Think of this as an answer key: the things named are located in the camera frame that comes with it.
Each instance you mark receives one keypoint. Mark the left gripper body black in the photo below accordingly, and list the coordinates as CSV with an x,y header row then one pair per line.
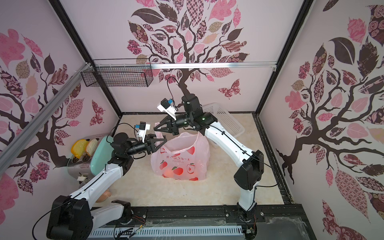
x,y
148,147

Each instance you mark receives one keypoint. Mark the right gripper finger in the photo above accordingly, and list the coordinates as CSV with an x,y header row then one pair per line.
x,y
175,131
165,125

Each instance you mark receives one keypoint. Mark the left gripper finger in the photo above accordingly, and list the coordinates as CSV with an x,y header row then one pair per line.
x,y
158,143
151,138

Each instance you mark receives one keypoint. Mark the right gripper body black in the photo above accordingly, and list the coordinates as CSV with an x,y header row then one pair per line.
x,y
171,124

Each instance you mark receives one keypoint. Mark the pink printed plastic bag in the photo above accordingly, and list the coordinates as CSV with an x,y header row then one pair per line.
x,y
187,155

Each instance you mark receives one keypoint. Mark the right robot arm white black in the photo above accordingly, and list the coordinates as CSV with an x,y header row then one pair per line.
x,y
250,163

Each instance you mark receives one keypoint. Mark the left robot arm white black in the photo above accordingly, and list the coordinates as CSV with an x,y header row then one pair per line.
x,y
72,217

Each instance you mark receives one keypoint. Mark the mint green cutting board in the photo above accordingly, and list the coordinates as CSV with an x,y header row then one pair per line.
x,y
102,155

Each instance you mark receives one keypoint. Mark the pale bread slice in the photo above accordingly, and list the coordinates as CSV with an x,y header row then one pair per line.
x,y
91,147

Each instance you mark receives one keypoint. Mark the white perforated plastic basket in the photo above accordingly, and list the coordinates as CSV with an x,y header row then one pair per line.
x,y
227,120

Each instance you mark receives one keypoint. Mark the pink cup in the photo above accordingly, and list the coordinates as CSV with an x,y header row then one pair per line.
x,y
104,196

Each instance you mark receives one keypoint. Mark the yellow toast slice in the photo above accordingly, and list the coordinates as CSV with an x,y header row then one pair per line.
x,y
79,148

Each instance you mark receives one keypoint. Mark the silver toaster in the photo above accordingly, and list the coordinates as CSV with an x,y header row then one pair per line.
x,y
80,168

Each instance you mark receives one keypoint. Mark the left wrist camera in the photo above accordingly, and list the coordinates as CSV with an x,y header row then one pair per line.
x,y
141,131

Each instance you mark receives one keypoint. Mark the black wire wall basket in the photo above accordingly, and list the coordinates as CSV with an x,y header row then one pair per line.
x,y
122,72

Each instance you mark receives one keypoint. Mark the white slotted cable duct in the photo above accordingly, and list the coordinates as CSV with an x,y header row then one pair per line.
x,y
166,232

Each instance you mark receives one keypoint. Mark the aluminium rail left wall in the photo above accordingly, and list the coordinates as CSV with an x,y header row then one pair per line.
x,y
29,132

